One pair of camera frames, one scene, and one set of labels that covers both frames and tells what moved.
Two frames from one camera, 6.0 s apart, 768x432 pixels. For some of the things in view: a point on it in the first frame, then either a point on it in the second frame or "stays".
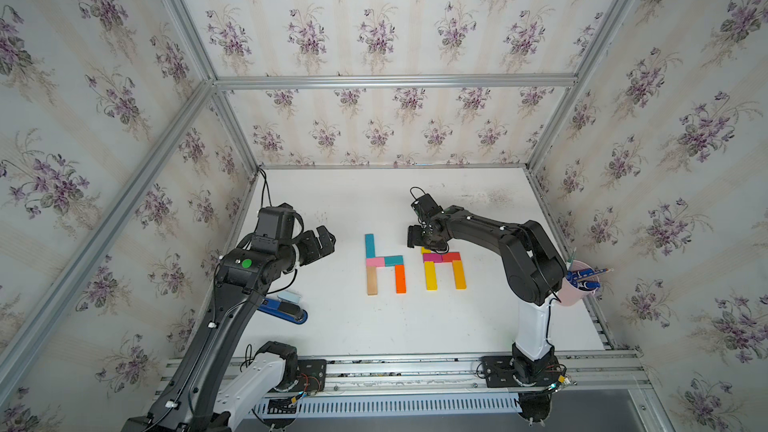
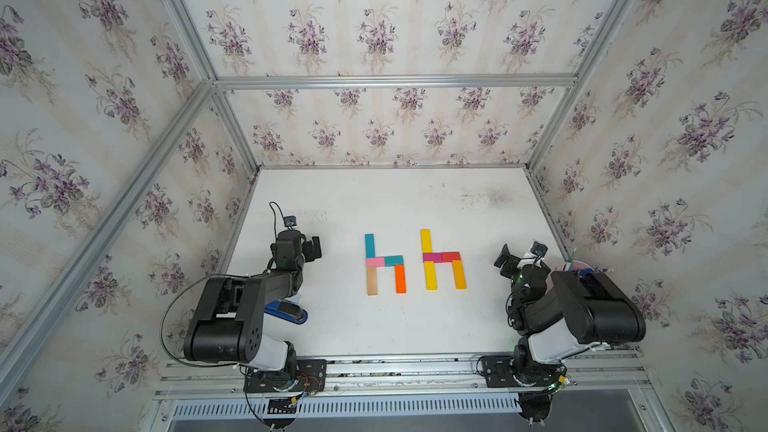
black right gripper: (413, 239) -> (512, 266)
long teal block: (370, 245) stays
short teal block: (391, 261) stays
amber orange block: (458, 274) stays
